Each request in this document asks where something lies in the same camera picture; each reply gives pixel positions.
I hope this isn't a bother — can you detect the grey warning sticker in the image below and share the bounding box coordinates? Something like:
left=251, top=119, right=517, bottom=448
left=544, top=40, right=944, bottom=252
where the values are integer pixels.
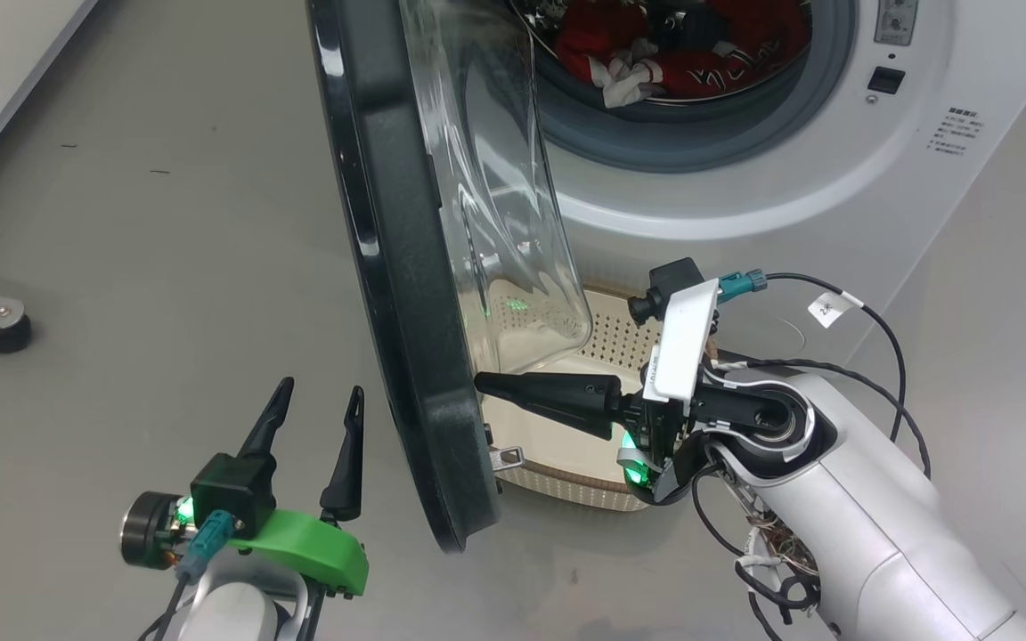
left=873, top=0, right=920, bottom=46

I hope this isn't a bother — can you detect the white front-load washing machine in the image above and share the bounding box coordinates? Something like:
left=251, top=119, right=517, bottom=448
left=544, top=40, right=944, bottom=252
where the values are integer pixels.
left=500, top=0, right=1026, bottom=377

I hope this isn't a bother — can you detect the black glass washing machine door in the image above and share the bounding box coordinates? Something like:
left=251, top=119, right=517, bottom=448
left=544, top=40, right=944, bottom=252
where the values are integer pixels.
left=306, top=0, right=596, bottom=554

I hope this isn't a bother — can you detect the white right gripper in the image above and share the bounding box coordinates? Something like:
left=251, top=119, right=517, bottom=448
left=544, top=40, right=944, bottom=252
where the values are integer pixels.
left=474, top=278, right=721, bottom=492

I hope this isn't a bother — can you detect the black cable bundle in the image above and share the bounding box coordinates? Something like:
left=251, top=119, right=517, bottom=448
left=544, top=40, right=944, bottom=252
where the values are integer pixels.
left=689, top=463, right=824, bottom=641

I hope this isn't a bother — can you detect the white cable tag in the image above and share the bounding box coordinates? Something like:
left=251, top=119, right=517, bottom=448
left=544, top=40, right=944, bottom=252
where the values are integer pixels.
left=806, top=291, right=864, bottom=330

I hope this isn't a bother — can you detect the beige perforated laundry basket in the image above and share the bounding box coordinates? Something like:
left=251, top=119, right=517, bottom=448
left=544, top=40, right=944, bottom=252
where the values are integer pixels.
left=476, top=283, right=723, bottom=515

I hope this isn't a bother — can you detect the teal right camera connector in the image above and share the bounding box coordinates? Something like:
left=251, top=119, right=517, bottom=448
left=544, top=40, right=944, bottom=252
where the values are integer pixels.
left=717, top=269, right=769, bottom=305

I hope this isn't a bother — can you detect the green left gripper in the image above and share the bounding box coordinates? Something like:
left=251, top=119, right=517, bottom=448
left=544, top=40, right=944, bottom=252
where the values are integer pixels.
left=120, top=377, right=370, bottom=596

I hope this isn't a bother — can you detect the black cable with tag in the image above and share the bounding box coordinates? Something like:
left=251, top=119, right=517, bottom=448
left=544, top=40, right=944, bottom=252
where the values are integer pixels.
left=762, top=272, right=911, bottom=444

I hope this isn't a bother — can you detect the teal camera connector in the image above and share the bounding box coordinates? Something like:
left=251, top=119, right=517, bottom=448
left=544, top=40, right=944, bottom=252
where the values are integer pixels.
left=717, top=269, right=769, bottom=305
left=178, top=511, right=240, bottom=581

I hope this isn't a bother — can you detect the teal left camera connector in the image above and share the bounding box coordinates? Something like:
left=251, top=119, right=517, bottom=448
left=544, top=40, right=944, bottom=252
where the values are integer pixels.
left=178, top=511, right=240, bottom=581

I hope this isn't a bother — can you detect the red basketball jersey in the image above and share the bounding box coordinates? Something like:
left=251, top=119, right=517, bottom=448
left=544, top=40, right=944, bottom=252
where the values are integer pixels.
left=556, top=0, right=814, bottom=110

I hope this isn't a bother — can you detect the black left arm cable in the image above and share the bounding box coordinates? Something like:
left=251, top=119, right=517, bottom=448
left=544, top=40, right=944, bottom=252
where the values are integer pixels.
left=137, top=570, right=199, bottom=641

